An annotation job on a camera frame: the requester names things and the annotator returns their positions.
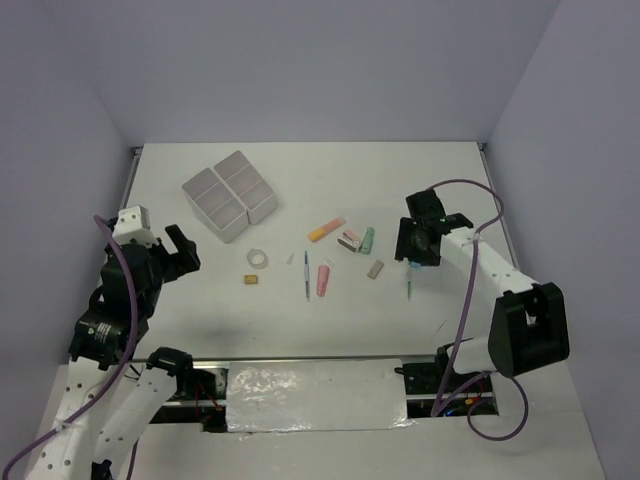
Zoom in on blue pen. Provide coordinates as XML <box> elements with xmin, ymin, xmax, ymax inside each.
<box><xmin>303</xmin><ymin>250</ymin><xmax>311</xmax><ymax>301</ymax></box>

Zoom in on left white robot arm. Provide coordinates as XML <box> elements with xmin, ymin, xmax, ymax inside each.
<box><xmin>23</xmin><ymin>217</ymin><xmax>201</xmax><ymax>479</ymax></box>

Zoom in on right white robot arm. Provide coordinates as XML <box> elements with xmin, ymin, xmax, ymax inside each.
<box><xmin>395</xmin><ymin>189</ymin><xmax>570</xmax><ymax>391</ymax></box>

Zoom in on grey eraser block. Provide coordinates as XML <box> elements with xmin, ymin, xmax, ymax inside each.
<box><xmin>367</xmin><ymin>260</ymin><xmax>384</xmax><ymax>279</ymax></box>

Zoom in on left white divided container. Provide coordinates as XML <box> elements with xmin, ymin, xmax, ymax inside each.
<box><xmin>182</xmin><ymin>168</ymin><xmax>249</xmax><ymax>244</ymax></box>

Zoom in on white divided container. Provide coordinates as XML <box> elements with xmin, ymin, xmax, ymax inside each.
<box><xmin>182</xmin><ymin>168</ymin><xmax>249</xmax><ymax>244</ymax></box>
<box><xmin>213</xmin><ymin>150</ymin><xmax>278</xmax><ymax>225</ymax></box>

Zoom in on pink correction tape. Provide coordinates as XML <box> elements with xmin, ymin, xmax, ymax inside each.
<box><xmin>337</xmin><ymin>230</ymin><xmax>362</xmax><ymax>252</ymax></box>

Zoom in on clear tape roll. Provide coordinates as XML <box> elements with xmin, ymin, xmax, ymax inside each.
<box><xmin>247</xmin><ymin>249</ymin><xmax>269</xmax><ymax>270</ymax></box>

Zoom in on orange pink highlighter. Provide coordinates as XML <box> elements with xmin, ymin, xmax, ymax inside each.
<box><xmin>308</xmin><ymin>217</ymin><xmax>346</xmax><ymax>243</ymax></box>

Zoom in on right white divided container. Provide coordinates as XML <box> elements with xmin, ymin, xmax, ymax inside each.
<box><xmin>213</xmin><ymin>150</ymin><xmax>278</xmax><ymax>225</ymax></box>

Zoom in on silver foil cover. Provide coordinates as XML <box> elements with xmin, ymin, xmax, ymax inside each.
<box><xmin>226</xmin><ymin>359</ymin><xmax>410</xmax><ymax>433</ymax></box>

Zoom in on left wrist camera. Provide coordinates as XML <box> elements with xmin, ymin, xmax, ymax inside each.
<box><xmin>112</xmin><ymin>205</ymin><xmax>155</xmax><ymax>246</ymax></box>

